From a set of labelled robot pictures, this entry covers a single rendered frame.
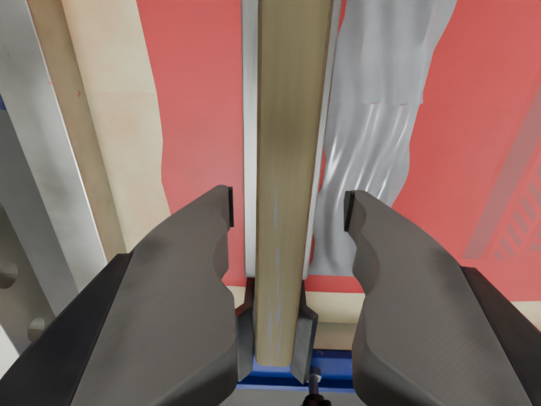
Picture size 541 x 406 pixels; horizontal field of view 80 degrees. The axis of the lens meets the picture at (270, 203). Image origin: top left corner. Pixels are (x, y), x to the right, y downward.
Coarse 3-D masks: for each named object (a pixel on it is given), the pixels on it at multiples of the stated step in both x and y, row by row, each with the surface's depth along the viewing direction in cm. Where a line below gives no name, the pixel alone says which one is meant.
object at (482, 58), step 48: (144, 0) 22; (192, 0) 21; (240, 0) 21; (480, 0) 21; (528, 0) 21; (192, 48) 23; (240, 48) 23; (480, 48) 23; (528, 48) 22; (240, 96) 25; (432, 96) 24; (480, 96) 24
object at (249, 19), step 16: (256, 0) 18; (336, 0) 18; (256, 16) 18; (336, 16) 18; (256, 32) 19; (336, 32) 19; (256, 48) 19; (256, 64) 20; (256, 80) 20; (256, 96) 21; (256, 112) 21; (256, 128) 22; (320, 128) 22; (256, 144) 22; (320, 144) 22; (256, 160) 23; (320, 160) 23; (304, 256) 28; (304, 272) 29
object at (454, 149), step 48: (192, 96) 25; (192, 144) 27; (240, 144) 27; (432, 144) 26; (480, 144) 26; (192, 192) 29; (240, 192) 29; (432, 192) 29; (480, 192) 28; (240, 240) 32; (336, 288) 35; (528, 288) 34
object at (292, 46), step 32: (288, 0) 12; (320, 0) 12; (288, 32) 13; (320, 32) 13; (288, 64) 14; (320, 64) 14; (288, 96) 14; (320, 96) 15; (288, 128) 15; (288, 160) 16; (256, 192) 18; (288, 192) 17; (256, 224) 19; (288, 224) 18; (256, 256) 20; (288, 256) 19; (256, 288) 21; (288, 288) 21; (256, 320) 23; (288, 320) 22; (256, 352) 25; (288, 352) 24
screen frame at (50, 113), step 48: (0, 0) 19; (48, 0) 20; (0, 48) 20; (48, 48) 21; (48, 96) 22; (48, 144) 23; (96, 144) 27; (48, 192) 25; (96, 192) 27; (96, 240) 28; (336, 336) 36
